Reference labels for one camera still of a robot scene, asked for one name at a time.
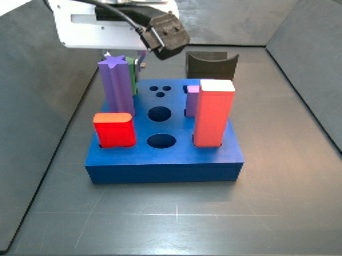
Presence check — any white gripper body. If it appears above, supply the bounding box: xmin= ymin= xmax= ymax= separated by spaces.
xmin=47 ymin=0 xmax=180 ymax=50

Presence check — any green hexagon peg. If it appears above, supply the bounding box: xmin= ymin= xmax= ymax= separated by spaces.
xmin=126 ymin=56 xmax=138 ymax=96

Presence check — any blue shape sorting board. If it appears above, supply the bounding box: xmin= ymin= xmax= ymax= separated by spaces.
xmin=86 ymin=79 xmax=245 ymax=184

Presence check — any purple star peg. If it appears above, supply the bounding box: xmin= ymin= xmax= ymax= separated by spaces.
xmin=98 ymin=55 xmax=136 ymax=115

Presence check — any black curved holder stand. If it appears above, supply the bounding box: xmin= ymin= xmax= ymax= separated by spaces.
xmin=186 ymin=51 xmax=240 ymax=80

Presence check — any small purple square peg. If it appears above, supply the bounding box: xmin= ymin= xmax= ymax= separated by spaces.
xmin=185 ymin=85 xmax=200 ymax=117

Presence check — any red rounded block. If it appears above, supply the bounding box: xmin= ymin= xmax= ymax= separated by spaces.
xmin=94 ymin=112 xmax=137 ymax=148

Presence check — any tall salmon rectangular block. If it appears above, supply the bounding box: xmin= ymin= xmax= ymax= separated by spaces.
xmin=194 ymin=79 xmax=236 ymax=147

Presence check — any black cable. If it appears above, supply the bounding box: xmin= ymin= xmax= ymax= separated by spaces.
xmin=75 ymin=0 xmax=152 ymax=36

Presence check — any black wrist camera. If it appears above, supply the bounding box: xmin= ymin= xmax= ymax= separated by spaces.
xmin=141 ymin=13 xmax=190 ymax=60

